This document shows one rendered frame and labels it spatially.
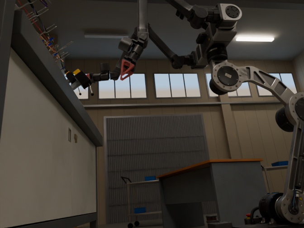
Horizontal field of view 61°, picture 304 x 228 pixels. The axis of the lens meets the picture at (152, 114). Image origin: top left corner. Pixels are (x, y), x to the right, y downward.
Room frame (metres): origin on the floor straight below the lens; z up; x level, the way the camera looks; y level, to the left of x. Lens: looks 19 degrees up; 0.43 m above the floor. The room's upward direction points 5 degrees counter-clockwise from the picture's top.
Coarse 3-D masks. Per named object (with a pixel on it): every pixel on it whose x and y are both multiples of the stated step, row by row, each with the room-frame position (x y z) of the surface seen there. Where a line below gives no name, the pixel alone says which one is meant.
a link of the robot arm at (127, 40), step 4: (140, 36) 1.14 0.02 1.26; (144, 36) 1.15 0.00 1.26; (124, 40) 1.15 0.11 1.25; (128, 40) 1.16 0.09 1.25; (132, 40) 1.16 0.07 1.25; (140, 40) 1.15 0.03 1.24; (144, 40) 1.15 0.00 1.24; (120, 44) 1.15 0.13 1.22; (124, 44) 1.15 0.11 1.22; (128, 44) 1.15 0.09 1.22; (140, 44) 1.17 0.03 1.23; (120, 48) 1.17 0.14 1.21; (124, 48) 1.16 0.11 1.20; (128, 48) 1.16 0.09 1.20
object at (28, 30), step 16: (16, 16) 0.46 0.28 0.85; (16, 32) 0.46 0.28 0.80; (32, 32) 0.52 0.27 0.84; (16, 48) 0.52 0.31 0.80; (32, 48) 0.53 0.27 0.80; (32, 64) 0.59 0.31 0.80; (48, 64) 0.63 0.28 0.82; (48, 80) 0.69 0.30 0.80; (64, 80) 0.78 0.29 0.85; (64, 96) 0.81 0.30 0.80; (80, 112) 1.02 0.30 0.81; (96, 128) 1.41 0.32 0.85; (96, 144) 1.57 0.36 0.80
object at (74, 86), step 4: (80, 72) 1.02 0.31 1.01; (76, 76) 1.02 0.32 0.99; (80, 76) 1.02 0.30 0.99; (84, 76) 1.02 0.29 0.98; (76, 80) 1.06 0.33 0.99; (80, 80) 1.02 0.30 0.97; (84, 80) 1.02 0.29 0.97; (88, 80) 1.02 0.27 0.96; (72, 84) 1.03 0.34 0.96; (76, 84) 1.03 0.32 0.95; (80, 84) 1.04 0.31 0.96; (84, 84) 1.03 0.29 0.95; (88, 84) 1.05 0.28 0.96; (72, 88) 1.03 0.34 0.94; (84, 88) 1.06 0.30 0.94
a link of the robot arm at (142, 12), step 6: (138, 0) 1.17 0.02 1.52; (144, 0) 1.17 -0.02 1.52; (138, 6) 1.17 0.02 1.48; (144, 6) 1.17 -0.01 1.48; (138, 12) 1.17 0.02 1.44; (144, 12) 1.17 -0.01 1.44; (138, 18) 1.17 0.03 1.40; (144, 18) 1.17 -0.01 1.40; (138, 24) 1.17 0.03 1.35; (144, 24) 1.17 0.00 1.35; (138, 30) 1.16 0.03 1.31; (144, 30) 1.16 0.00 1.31; (138, 36) 1.15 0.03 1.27; (144, 42) 1.16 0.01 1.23; (144, 48) 1.22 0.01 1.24
